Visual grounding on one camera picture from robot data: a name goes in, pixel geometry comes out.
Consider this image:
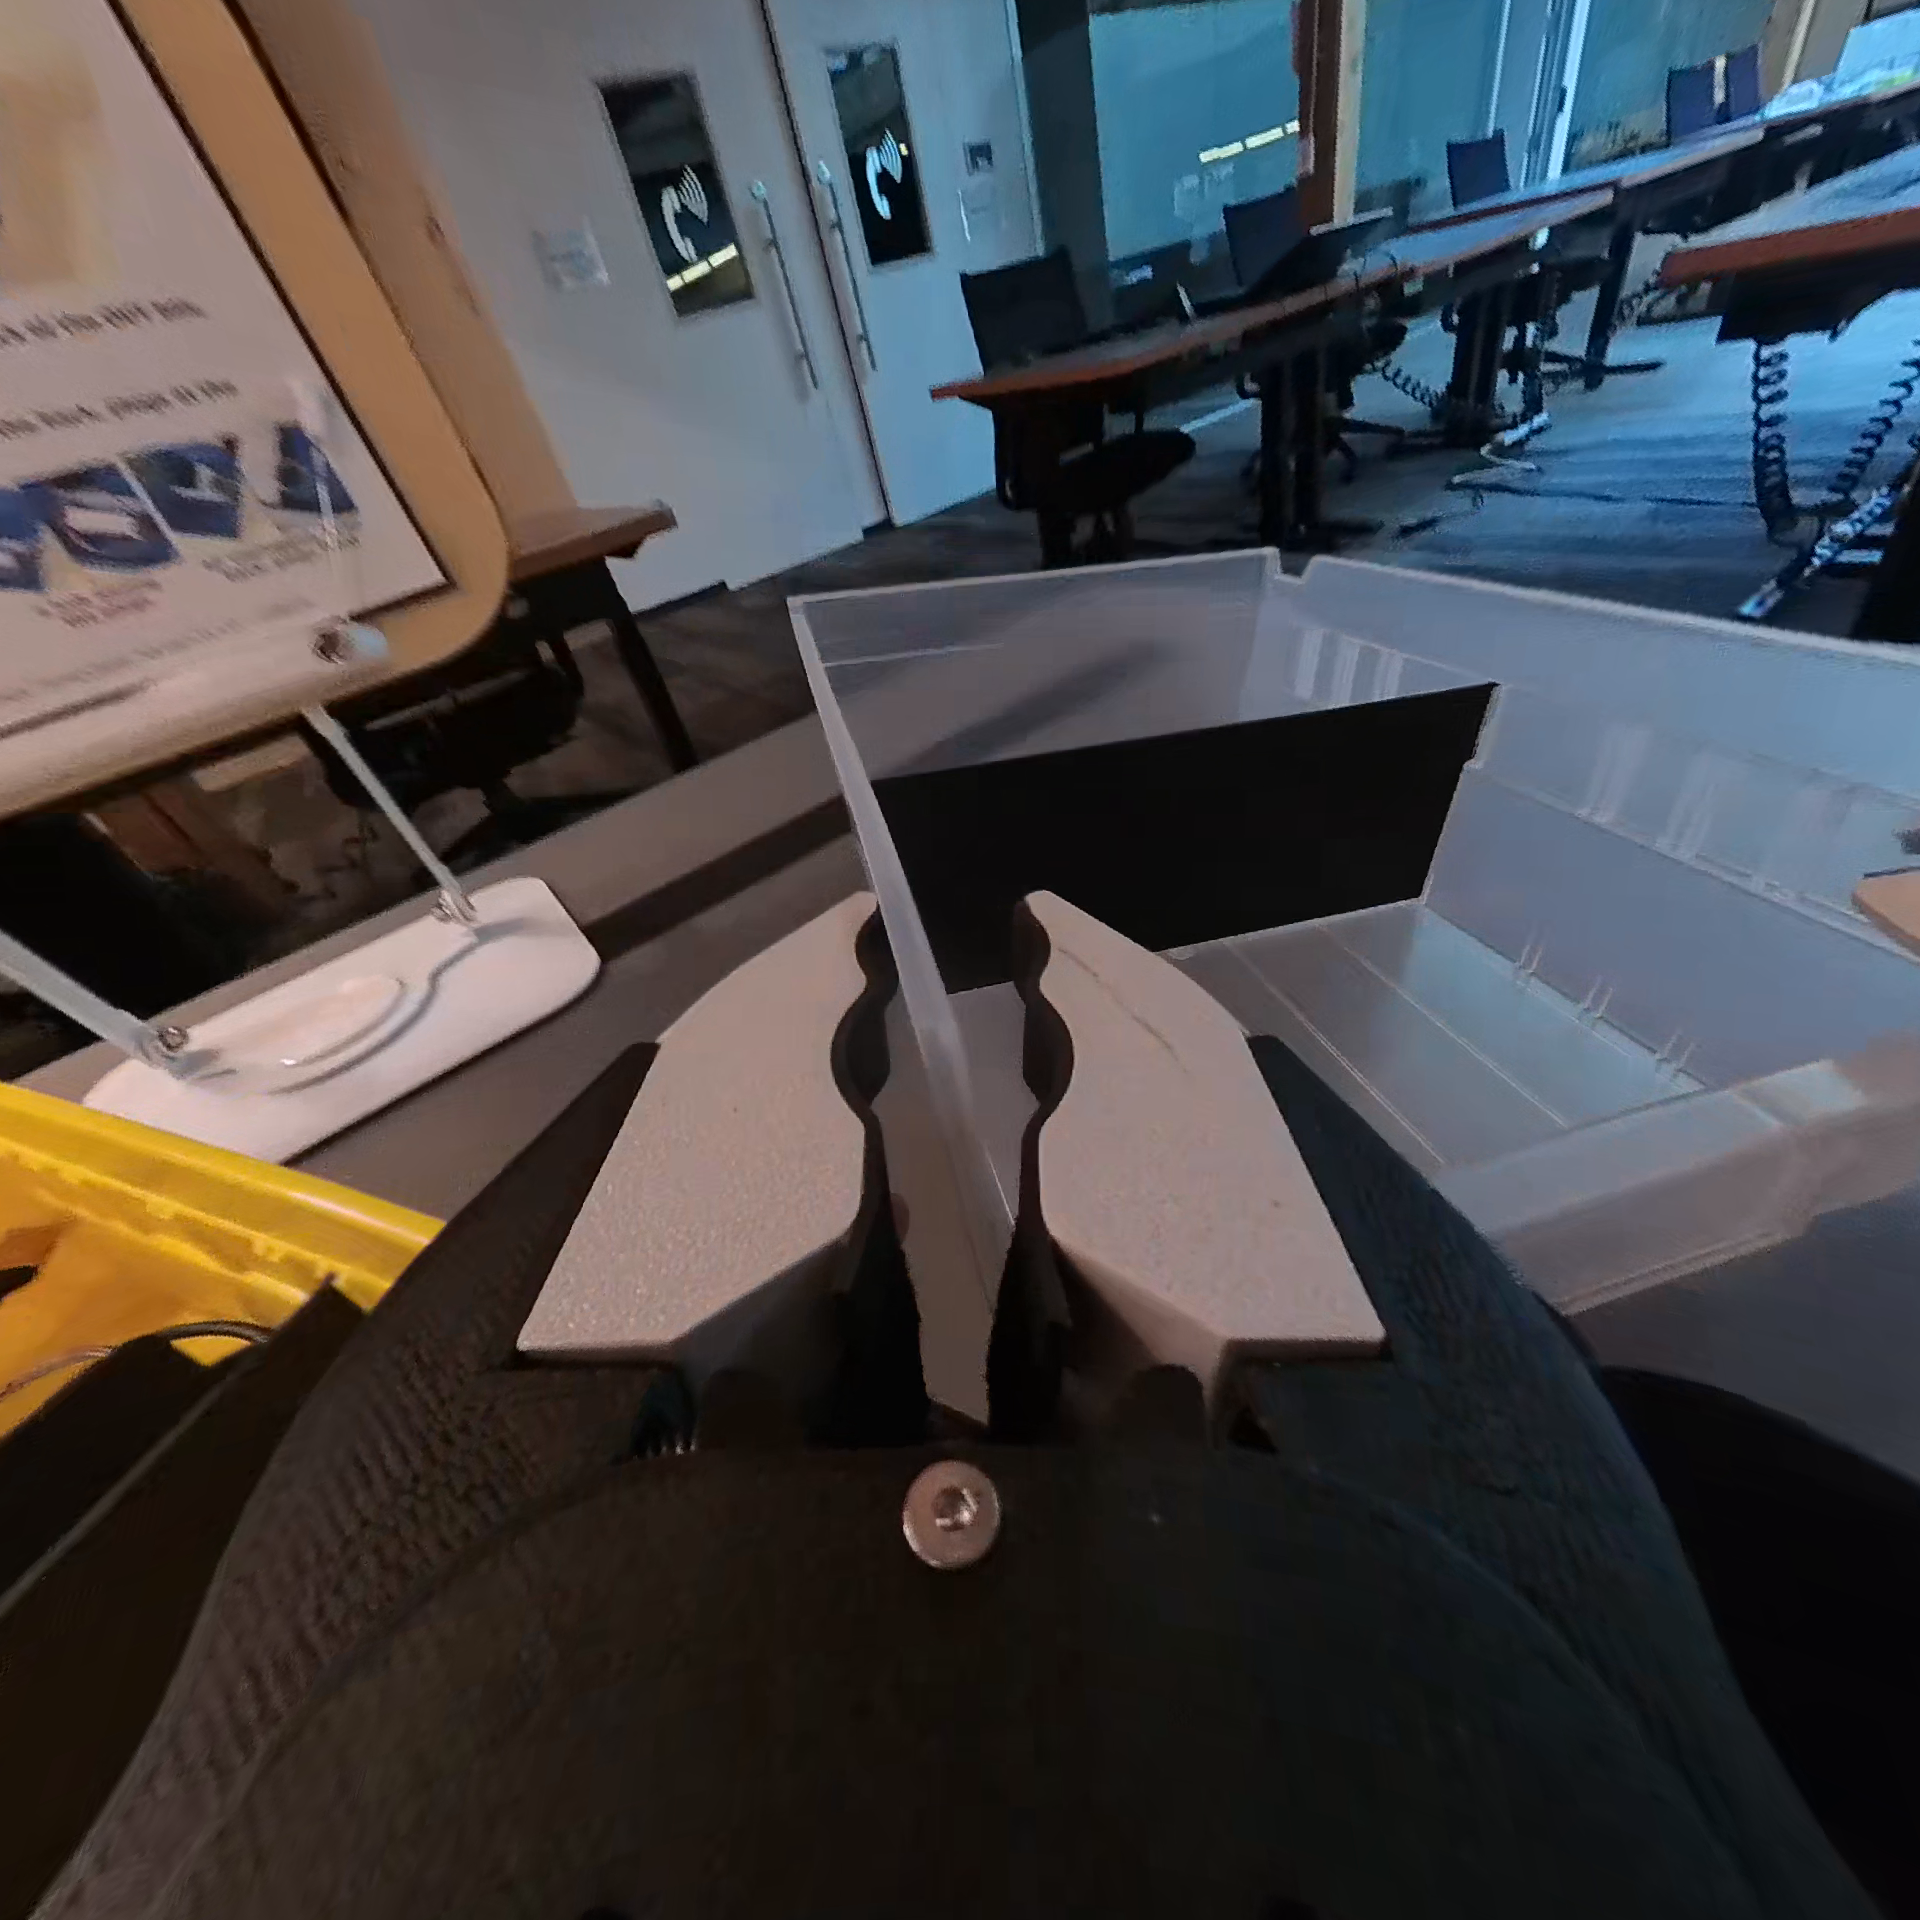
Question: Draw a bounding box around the black coiled cable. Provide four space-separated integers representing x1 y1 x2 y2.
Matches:
1739 332 1920 620

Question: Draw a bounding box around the rounded wooden board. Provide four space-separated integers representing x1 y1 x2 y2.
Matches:
0 0 515 822

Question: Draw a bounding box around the wooden top desk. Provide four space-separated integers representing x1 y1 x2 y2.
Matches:
929 179 1614 558
1656 187 1920 645

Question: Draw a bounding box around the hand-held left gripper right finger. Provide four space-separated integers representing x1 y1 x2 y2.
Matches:
982 888 1388 1443

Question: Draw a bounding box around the yellow plastic bin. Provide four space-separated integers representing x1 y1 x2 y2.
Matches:
0 1078 446 1440

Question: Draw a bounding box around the white door with phone sign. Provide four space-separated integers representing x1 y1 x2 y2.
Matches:
765 0 1050 526
351 0 886 607

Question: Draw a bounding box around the white board stand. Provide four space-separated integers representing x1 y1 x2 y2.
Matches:
0 612 604 1168

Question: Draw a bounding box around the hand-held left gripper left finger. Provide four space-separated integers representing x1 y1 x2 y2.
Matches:
515 891 929 1449

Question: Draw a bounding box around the black divider panel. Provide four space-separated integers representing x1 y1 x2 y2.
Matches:
869 680 1501 996

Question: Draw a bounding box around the clear plastic bin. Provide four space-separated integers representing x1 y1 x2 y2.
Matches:
788 547 1920 1426

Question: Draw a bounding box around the black office chair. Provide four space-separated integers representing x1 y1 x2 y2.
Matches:
959 247 1202 568
1221 187 1411 480

